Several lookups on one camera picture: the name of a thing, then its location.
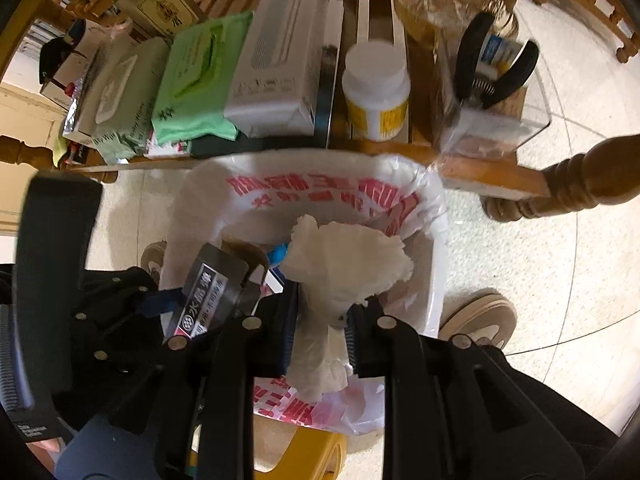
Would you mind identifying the white pill bottle yellow label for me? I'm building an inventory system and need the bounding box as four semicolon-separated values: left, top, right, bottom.
342;40;411;143

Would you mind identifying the bright green wipes pack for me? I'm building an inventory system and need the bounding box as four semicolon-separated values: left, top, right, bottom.
152;11;253;145

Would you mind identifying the turned wooden table leg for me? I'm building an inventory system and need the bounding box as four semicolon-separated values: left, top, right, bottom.
482;134;640;223

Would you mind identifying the wooden lower table shelf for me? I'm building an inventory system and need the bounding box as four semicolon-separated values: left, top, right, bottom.
0;0;551;202

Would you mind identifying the white trash bag red print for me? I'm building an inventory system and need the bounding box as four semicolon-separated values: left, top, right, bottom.
158;148;452;437

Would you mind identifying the white tissue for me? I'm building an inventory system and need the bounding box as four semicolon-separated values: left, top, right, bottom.
280;214;414;403

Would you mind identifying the yellow plastic stool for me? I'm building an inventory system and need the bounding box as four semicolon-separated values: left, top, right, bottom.
250;427;347;480

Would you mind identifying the pale green baby wipes pack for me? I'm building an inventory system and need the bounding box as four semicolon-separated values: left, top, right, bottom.
65;37;170;164

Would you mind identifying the white long box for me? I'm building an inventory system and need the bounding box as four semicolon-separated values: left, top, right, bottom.
224;0;329;139

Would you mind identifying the clear plastic container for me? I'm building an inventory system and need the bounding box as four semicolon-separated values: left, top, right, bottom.
431;34;550;159

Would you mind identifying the beige shoe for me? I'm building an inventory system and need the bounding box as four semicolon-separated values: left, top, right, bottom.
438;292;518;349

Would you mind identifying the glass jar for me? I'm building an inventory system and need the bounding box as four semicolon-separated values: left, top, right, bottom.
393;0;518;49

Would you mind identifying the black cardboard box with label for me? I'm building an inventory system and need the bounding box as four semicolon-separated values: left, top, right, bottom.
165;240;269;339

